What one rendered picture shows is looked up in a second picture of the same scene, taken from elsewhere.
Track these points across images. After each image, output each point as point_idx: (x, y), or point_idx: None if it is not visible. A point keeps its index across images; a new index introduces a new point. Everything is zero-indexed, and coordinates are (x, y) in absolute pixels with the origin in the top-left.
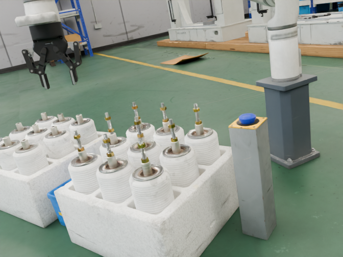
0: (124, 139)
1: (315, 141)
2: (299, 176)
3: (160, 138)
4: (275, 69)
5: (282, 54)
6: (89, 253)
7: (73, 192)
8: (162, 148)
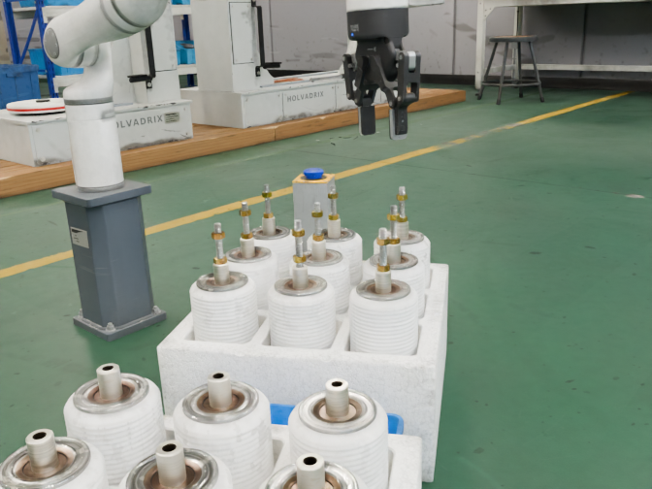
0: (288, 278)
1: (74, 308)
2: (189, 310)
3: (277, 260)
4: (113, 167)
5: (117, 141)
6: (442, 443)
7: (424, 341)
8: (278, 277)
